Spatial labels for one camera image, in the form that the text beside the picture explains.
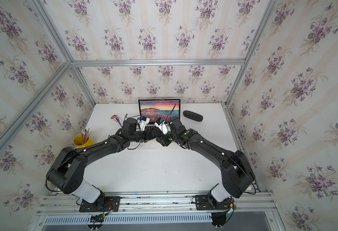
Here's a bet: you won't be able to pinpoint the black wireless mouse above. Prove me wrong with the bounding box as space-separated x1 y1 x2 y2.
156 136 172 147

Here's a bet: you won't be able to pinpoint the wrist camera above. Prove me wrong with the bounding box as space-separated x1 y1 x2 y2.
137 116 150 131
154 117 171 135

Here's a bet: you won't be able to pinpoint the white blue pencil box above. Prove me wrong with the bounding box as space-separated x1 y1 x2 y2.
111 115 123 128

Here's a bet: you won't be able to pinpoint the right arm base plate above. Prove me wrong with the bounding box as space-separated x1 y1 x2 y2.
191 194 234 211

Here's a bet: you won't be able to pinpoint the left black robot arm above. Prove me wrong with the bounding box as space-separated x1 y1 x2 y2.
46 118 164 204

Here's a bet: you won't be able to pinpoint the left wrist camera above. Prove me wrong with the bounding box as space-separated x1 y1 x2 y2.
137 116 150 131

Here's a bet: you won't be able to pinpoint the aluminium mounting rail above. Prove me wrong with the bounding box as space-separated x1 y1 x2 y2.
35 191 277 216

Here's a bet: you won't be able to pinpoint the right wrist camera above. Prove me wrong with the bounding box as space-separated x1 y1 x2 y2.
154 117 171 135

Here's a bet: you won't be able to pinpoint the yellow pencil cup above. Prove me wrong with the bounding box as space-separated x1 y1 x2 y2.
73 133 95 148

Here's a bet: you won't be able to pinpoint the silver open laptop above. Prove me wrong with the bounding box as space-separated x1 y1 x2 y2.
138 98 181 125

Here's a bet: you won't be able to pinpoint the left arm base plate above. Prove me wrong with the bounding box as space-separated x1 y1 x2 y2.
79 196 121 213

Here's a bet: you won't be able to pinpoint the black oblong case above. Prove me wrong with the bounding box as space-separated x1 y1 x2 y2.
183 110 203 122

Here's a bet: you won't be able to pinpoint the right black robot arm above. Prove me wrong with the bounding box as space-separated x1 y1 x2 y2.
154 116 255 202

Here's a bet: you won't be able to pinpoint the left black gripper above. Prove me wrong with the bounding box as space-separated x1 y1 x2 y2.
128 127 161 143

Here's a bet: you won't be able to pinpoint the pencils in cup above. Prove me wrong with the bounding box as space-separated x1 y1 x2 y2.
81 129 90 144

